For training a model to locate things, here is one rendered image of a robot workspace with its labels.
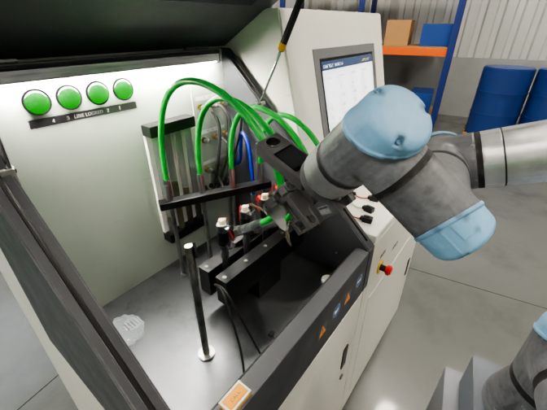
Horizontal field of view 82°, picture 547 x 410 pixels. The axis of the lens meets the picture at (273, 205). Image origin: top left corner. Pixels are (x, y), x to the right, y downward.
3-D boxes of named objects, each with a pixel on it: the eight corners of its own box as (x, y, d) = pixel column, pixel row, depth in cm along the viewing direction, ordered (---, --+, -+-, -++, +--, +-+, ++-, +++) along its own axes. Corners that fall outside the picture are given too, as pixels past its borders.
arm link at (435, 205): (496, 194, 38) (433, 128, 38) (509, 245, 29) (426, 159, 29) (438, 226, 43) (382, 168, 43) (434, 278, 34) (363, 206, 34)
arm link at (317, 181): (304, 150, 38) (348, 124, 42) (291, 165, 42) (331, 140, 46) (340, 200, 38) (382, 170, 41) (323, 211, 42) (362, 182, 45)
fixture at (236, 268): (230, 326, 82) (225, 282, 75) (204, 307, 87) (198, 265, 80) (301, 259, 106) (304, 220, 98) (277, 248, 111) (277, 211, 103)
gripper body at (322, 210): (295, 237, 52) (330, 219, 41) (265, 195, 53) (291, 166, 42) (327, 214, 56) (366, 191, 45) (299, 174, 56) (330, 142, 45)
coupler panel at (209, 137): (208, 188, 102) (197, 88, 87) (202, 185, 104) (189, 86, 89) (236, 175, 111) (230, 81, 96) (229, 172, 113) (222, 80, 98)
